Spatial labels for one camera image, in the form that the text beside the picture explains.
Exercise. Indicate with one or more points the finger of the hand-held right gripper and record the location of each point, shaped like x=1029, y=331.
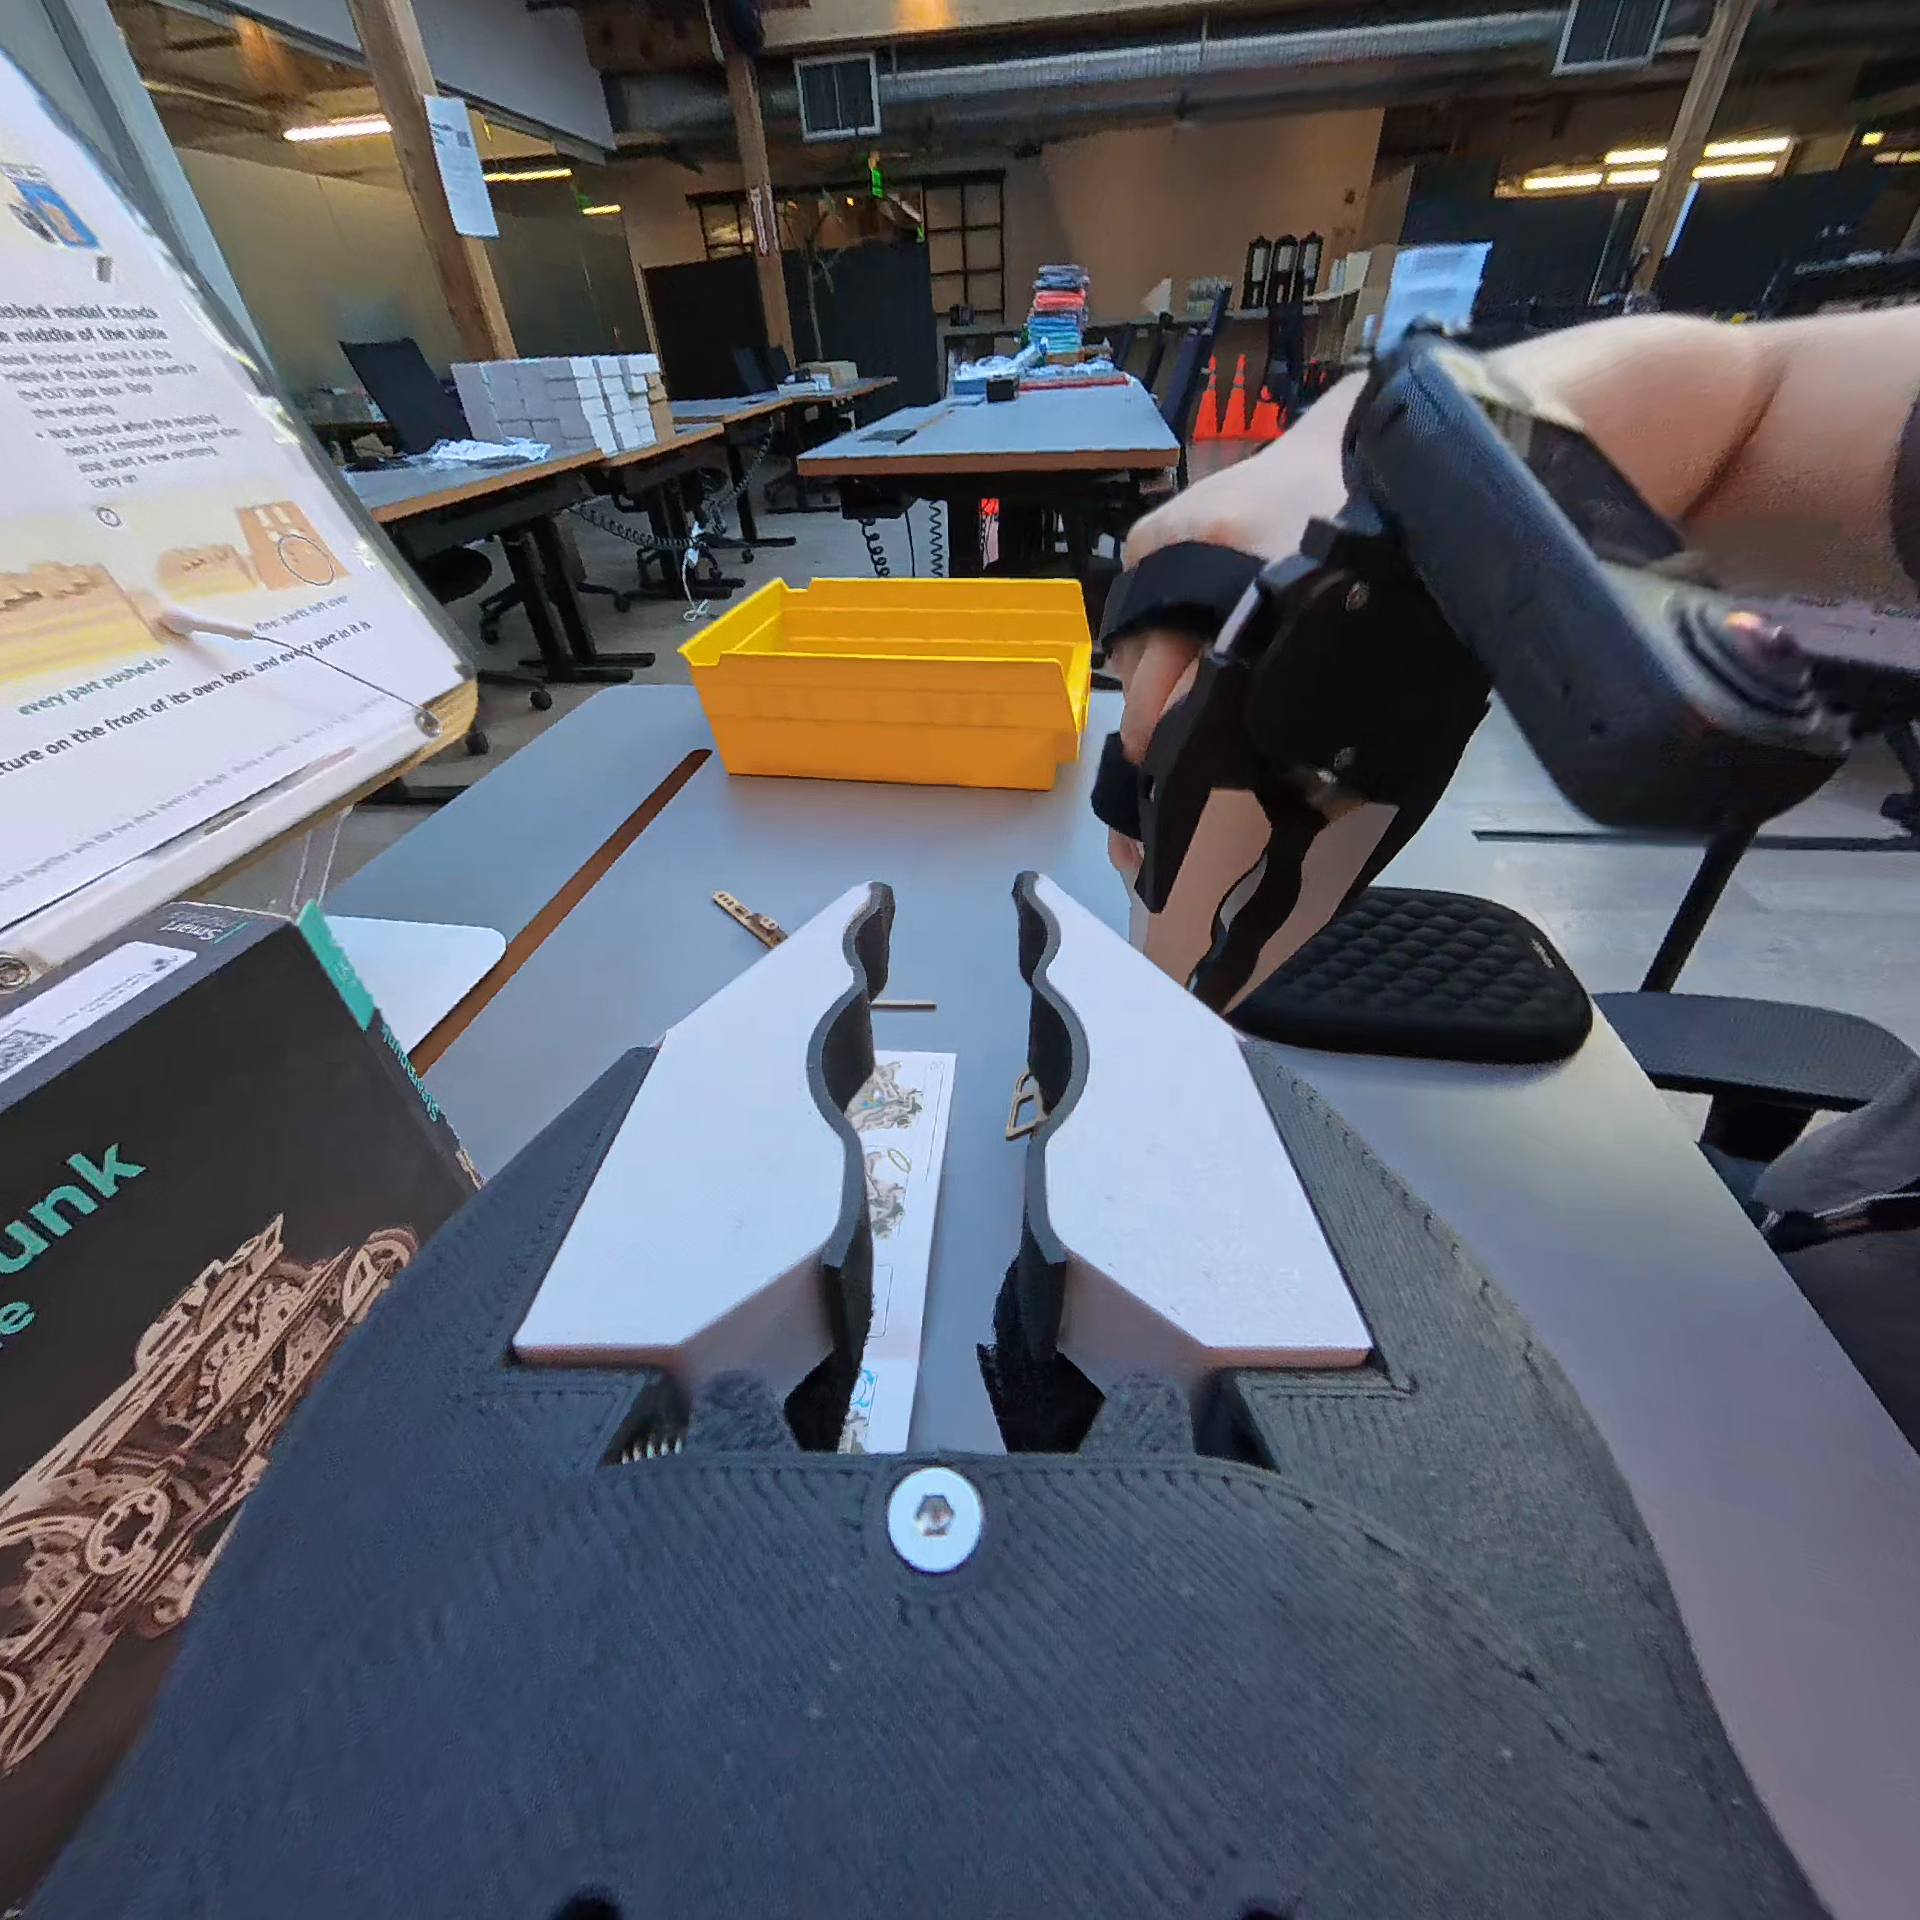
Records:
x=1357, y=850
x=1213, y=885

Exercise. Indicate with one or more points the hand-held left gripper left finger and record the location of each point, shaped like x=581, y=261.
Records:
x=705, y=1200

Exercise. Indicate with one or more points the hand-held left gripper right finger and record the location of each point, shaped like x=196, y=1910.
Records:
x=1201, y=1200

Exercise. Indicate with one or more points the small triangular wooden part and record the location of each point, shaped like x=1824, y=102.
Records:
x=1027, y=1109

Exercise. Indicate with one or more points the person's right forearm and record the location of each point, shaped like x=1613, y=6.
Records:
x=1724, y=405

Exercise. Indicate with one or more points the black model kit box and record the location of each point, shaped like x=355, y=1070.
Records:
x=165, y=1200

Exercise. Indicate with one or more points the person's right hand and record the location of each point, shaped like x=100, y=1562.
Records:
x=1260, y=482

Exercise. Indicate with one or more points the white assembly booklet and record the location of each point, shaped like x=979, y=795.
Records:
x=908, y=1200

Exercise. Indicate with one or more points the small wooden strip part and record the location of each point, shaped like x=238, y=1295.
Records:
x=748, y=917

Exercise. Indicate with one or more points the orange traffic cone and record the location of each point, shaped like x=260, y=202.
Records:
x=1208, y=408
x=1237, y=404
x=1268, y=415

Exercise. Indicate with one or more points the yellow plastic bin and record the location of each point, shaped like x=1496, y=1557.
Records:
x=885, y=720

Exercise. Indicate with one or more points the black office chair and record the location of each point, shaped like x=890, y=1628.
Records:
x=1756, y=1050
x=398, y=398

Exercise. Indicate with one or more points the grey top table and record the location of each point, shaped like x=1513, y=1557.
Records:
x=989, y=429

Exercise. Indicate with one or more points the stack of coloured packets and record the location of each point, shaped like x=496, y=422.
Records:
x=1058, y=311

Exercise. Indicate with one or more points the wood edged desk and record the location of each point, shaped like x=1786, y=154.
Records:
x=779, y=405
x=480, y=488

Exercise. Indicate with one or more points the stack of white boxes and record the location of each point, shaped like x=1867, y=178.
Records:
x=555, y=404

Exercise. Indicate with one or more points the instruction sheet stand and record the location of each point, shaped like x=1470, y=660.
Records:
x=148, y=451

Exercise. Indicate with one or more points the white paper notice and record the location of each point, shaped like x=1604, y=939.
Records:
x=459, y=166

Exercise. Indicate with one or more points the wooden pillar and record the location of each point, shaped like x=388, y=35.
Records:
x=434, y=181

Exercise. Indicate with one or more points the wooden post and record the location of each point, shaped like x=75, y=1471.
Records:
x=755, y=181
x=1686, y=149

